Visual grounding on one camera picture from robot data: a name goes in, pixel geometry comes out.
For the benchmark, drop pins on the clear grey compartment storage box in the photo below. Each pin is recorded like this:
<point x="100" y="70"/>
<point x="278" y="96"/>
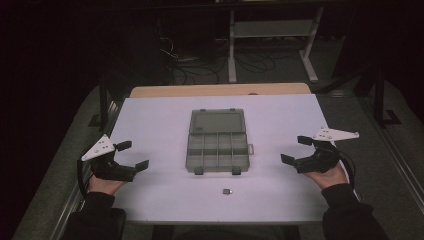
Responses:
<point x="216" y="146"/>

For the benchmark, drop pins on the light wooden table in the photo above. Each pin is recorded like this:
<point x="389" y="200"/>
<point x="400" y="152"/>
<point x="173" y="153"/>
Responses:
<point x="200" y="90"/>

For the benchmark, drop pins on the small dark metal part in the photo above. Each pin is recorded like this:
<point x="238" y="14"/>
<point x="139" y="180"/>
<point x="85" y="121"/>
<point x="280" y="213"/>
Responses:
<point x="227" y="191"/>

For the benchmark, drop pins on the person's left hand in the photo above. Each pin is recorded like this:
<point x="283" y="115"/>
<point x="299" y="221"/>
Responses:
<point x="103" y="186"/>

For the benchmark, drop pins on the white metal desk frame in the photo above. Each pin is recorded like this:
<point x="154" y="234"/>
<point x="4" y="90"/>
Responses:
<point x="232" y="50"/>

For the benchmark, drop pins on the black metal stand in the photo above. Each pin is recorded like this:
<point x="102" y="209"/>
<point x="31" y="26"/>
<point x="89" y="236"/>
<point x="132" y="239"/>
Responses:
<point x="103" y="103"/>
<point x="379" y="100"/>

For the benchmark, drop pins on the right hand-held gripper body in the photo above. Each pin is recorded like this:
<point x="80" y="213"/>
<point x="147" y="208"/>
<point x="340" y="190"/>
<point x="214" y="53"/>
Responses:
<point x="321" y="160"/>

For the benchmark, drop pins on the person's right hand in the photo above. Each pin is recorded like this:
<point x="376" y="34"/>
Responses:
<point x="330" y="178"/>

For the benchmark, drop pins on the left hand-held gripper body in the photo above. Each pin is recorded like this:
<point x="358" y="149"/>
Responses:
<point x="100" y="148"/>

